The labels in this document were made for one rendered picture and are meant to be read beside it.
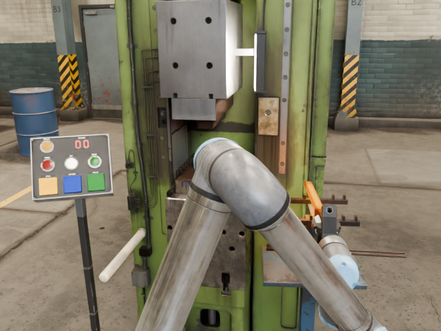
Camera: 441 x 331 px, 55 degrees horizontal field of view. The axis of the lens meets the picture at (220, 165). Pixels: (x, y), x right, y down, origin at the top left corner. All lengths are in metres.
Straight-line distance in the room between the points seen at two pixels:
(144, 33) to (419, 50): 6.27
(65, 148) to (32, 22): 7.45
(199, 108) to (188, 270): 1.00
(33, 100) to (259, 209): 5.61
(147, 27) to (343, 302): 1.47
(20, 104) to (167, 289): 5.49
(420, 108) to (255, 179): 7.21
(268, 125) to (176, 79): 0.46
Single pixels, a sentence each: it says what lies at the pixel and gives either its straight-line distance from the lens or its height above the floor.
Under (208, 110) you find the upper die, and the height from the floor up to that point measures 1.31.
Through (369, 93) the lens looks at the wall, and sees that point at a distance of 7.80.
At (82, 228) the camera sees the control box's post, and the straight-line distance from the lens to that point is 2.17.
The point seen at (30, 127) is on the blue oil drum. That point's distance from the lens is 6.38.
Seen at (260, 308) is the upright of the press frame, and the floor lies 0.23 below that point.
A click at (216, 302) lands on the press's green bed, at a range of 2.16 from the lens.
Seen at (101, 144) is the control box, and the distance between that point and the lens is 2.00.
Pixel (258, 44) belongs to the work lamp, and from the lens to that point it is 1.89.
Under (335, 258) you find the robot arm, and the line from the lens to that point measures 1.23.
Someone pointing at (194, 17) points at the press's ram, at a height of 1.70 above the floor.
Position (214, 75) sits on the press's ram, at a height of 1.46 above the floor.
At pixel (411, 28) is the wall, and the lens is 7.81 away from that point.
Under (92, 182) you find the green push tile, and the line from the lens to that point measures 1.95.
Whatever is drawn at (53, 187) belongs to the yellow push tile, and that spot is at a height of 1.00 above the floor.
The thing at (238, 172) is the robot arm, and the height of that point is 1.37.
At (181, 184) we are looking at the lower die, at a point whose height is 0.96.
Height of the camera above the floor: 1.64
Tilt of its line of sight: 18 degrees down
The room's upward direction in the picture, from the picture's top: 1 degrees counter-clockwise
